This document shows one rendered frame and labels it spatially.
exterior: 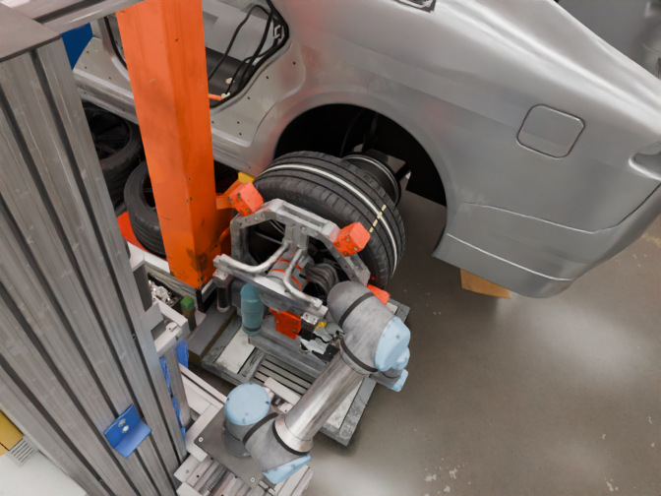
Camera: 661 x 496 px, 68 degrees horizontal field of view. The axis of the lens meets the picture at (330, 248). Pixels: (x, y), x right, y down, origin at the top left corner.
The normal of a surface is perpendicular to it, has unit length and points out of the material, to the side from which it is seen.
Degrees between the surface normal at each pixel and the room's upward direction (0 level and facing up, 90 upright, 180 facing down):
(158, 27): 90
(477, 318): 0
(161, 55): 90
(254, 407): 8
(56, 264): 90
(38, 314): 90
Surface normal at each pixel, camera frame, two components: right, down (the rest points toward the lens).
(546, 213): -0.44, 0.65
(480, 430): 0.12, -0.64
